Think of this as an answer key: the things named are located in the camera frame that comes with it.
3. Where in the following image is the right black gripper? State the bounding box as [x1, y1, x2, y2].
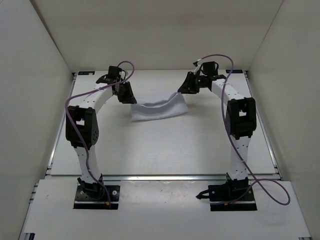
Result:
[178, 73, 207, 95]

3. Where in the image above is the white skirt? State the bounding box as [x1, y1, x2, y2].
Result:
[130, 92, 189, 122]

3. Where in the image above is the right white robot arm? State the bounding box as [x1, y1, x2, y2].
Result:
[178, 61, 257, 202]

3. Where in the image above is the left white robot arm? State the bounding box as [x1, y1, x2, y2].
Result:
[64, 61, 137, 207]

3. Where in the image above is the right blue label sticker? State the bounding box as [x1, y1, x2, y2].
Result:
[225, 69, 244, 74]

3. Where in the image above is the blue label sticker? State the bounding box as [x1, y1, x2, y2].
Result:
[77, 71, 95, 76]
[225, 69, 244, 74]

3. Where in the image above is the left blue label sticker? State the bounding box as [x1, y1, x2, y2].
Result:
[77, 71, 95, 76]

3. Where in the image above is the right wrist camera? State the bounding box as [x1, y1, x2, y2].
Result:
[193, 58, 203, 74]

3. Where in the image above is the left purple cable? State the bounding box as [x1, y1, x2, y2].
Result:
[64, 60, 135, 208]

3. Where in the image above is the purple cable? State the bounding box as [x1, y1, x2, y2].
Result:
[193, 54, 292, 207]
[64, 60, 135, 208]

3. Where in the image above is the aluminium rail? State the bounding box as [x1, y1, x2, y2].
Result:
[103, 174, 227, 182]

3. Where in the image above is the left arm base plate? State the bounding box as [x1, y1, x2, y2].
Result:
[73, 177, 121, 210]

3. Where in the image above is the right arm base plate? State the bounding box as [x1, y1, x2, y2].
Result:
[196, 175, 258, 212]

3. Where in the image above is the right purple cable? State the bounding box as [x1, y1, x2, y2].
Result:
[193, 54, 292, 207]

